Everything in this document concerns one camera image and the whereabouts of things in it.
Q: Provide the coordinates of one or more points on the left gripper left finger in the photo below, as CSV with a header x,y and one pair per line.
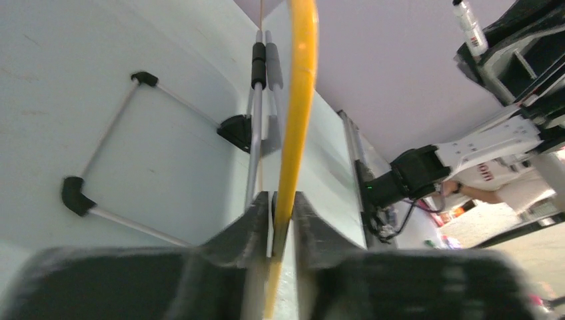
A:
x,y
223,278

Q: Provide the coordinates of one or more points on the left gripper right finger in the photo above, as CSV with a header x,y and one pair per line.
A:
x,y
337,279

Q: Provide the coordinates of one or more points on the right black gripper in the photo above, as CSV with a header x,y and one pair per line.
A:
x,y
524,65

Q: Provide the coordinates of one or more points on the silver whiteboard marker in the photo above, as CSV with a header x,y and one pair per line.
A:
x,y
474,36

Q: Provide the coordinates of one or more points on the yellow framed whiteboard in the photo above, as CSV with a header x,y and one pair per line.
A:
x,y
294,87

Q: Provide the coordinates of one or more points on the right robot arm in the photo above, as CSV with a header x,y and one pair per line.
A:
x,y
417,172

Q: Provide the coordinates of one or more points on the person in white shirt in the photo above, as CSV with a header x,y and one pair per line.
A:
x,y
518,186

